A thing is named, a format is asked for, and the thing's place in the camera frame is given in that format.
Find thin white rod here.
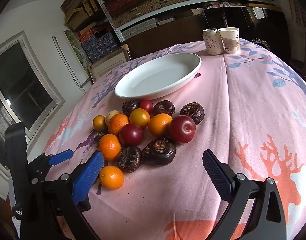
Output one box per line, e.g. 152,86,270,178
52,35,86,87

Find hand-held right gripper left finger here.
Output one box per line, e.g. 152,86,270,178
20,152,105,240

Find grey marble pattern board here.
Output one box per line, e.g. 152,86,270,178
64,29,93,68

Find dark brown wooden chair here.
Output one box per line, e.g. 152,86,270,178
123,17,208,60

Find pale yellow round fruit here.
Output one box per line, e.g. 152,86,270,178
105,110,119,126

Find large dark red plum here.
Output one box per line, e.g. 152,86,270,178
168,115,196,144

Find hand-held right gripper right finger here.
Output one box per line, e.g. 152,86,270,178
202,149,287,240

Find reddish blood orange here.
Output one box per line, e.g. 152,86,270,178
108,114,129,136

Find white metal shelf rack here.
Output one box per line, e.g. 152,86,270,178
85,0,284,43

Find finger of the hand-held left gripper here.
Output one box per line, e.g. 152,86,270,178
28,149,74,178

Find thin wire frame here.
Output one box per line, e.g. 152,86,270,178
250,38,271,50

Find small yellowish mandarin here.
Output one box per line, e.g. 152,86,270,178
92,115,107,131

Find yellow-orange mandarin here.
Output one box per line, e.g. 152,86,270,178
129,108,151,129

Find small bright red plum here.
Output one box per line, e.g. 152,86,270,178
139,100,154,114

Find white oval plate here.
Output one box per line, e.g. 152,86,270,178
114,53,202,100

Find white framed window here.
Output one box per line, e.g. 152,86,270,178
0,31,66,195

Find stack of brown cardboard boxes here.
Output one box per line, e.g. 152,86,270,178
61,0,103,34

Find large dark water chestnut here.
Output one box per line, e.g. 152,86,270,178
142,137,176,166

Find orange mandarin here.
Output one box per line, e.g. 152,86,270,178
99,165,125,190
98,134,121,161
148,113,173,137

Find white paper cup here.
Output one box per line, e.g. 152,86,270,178
218,27,240,54

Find pink printed tablecloth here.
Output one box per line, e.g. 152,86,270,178
41,38,306,240

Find row of grey patterned boxes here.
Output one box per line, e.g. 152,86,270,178
121,17,176,39

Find stack of blue patterned boxes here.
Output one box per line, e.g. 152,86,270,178
79,29,118,63

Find white drink can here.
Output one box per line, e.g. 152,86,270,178
202,28,223,55

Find beige cardboard box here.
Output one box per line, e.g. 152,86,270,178
89,46,132,83

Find stack of woven flat boxes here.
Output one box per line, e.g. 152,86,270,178
93,0,276,28

